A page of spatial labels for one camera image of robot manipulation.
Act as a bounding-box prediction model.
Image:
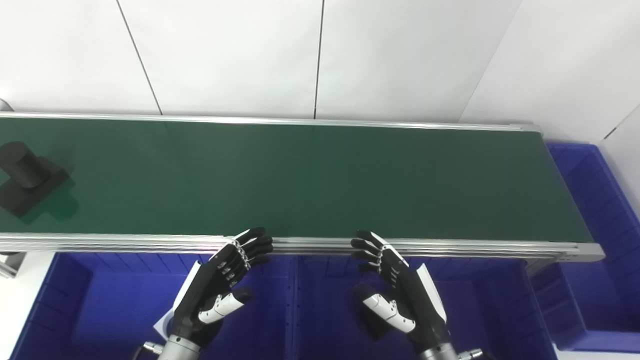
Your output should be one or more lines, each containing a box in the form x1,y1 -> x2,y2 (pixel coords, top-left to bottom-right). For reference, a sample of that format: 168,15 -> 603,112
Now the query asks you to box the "blue plastic bin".
530,142 -> 640,353
10,252 -> 296,360
292,255 -> 558,360

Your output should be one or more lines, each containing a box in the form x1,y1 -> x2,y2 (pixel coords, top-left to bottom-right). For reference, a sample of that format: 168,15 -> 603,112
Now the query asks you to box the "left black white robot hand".
170,227 -> 274,350

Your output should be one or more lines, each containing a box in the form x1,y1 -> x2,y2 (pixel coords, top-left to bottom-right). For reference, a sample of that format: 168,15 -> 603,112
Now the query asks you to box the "black part with cylinder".
0,141 -> 71,218

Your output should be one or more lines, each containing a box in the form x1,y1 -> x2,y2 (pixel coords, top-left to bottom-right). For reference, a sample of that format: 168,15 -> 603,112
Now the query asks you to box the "green conveyor belt aluminium frame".
0,98 -> 606,278

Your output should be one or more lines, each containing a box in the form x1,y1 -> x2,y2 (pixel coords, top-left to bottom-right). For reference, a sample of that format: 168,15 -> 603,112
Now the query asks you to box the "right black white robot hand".
351,230 -> 452,352

